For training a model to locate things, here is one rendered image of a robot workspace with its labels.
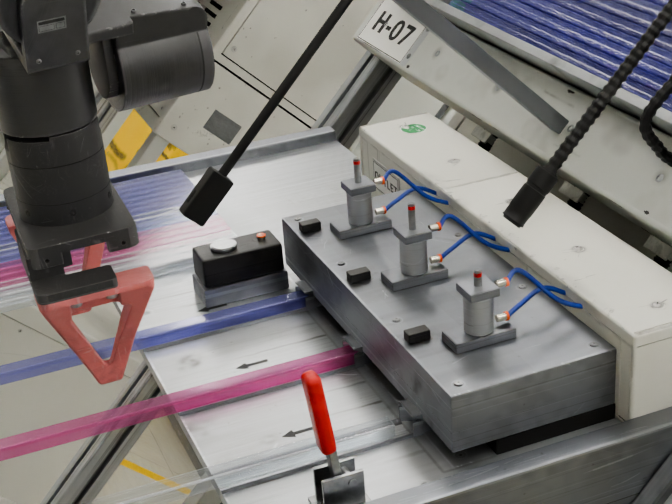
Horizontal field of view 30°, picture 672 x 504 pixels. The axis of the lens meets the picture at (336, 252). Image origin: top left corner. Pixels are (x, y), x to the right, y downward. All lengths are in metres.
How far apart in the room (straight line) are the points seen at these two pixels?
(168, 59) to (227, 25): 1.50
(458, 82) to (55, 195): 0.63
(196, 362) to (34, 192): 0.34
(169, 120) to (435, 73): 0.98
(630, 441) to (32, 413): 1.65
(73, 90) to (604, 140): 0.52
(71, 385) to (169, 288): 1.25
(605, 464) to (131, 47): 0.44
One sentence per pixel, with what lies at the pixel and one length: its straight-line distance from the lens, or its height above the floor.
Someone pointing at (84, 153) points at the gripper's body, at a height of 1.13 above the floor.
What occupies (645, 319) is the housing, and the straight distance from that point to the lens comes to 0.92.
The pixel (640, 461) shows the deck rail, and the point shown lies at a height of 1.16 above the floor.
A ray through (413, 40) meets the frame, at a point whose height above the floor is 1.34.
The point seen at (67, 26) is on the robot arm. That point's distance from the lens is 0.69.
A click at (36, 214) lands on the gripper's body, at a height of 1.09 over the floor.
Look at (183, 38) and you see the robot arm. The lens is 0.75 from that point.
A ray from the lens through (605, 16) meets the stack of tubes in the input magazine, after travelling 1.15.
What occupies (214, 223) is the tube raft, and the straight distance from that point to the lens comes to 1.27.
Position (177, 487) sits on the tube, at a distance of 0.89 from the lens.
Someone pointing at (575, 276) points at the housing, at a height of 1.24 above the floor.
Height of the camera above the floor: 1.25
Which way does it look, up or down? 6 degrees down
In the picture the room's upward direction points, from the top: 36 degrees clockwise
